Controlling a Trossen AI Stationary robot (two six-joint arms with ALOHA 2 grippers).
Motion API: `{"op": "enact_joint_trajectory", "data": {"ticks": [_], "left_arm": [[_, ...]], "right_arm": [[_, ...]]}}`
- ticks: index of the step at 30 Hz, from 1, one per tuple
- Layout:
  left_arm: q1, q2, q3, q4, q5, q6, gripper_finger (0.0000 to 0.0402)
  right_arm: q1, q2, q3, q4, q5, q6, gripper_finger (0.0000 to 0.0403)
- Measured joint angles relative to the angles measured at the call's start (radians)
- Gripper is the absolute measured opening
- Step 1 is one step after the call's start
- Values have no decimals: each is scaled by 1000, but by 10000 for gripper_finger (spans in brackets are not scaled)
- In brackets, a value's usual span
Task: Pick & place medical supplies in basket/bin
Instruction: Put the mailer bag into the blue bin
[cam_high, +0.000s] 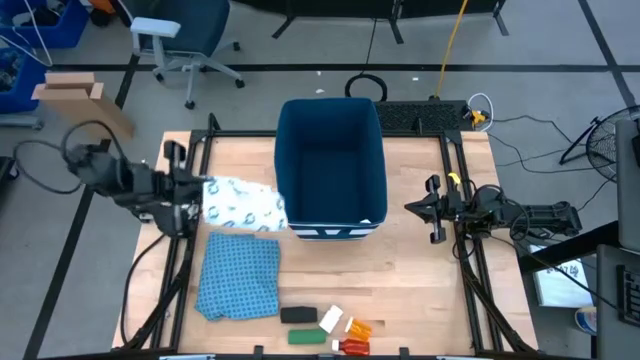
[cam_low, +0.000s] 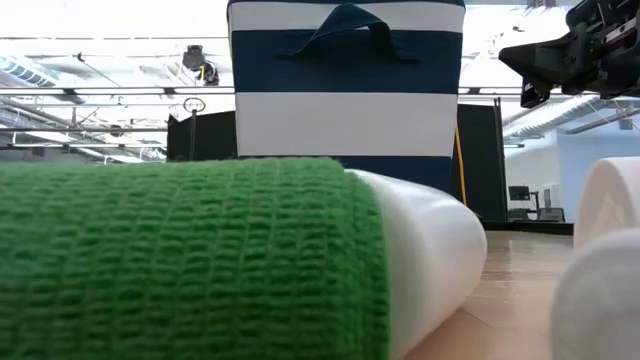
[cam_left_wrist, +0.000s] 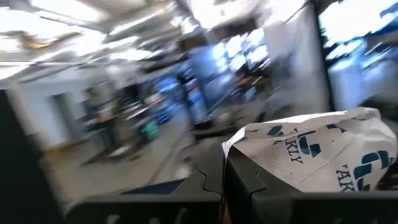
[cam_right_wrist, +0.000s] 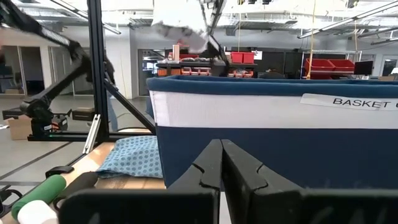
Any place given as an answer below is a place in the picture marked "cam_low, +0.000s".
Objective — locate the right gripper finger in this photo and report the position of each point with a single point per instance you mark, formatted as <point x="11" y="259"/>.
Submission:
<point x="555" y="76"/>
<point x="550" y="55"/>

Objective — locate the white printed packet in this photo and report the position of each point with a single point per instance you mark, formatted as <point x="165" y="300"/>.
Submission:
<point x="612" y="200"/>

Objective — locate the white plastic bottle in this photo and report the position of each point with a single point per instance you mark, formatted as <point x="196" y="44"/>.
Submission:
<point x="430" y="260"/>

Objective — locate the navy white striped fabric basket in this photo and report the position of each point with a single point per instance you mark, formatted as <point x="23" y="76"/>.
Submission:
<point x="345" y="120"/>

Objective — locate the small black monitor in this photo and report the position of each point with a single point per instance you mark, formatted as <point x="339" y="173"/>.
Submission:
<point x="519" y="193"/>

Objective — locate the red bottle with white cap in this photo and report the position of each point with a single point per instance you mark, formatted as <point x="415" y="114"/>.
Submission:
<point x="600" y="310"/>

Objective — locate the black partition panel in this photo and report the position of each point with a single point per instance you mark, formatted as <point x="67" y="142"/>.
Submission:
<point x="205" y="135"/>

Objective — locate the black hanging ceiling device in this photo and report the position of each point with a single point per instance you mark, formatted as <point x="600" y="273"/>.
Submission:
<point x="195" y="57"/>

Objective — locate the overhead metal beam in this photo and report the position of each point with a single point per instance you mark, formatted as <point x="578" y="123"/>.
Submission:
<point x="100" y="91"/>

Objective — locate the black aluminium rig frame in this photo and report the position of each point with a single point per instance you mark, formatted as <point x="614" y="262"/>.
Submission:
<point x="530" y="227"/>

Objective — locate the round sign on post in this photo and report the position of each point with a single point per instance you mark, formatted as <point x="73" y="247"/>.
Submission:
<point x="193" y="130"/>

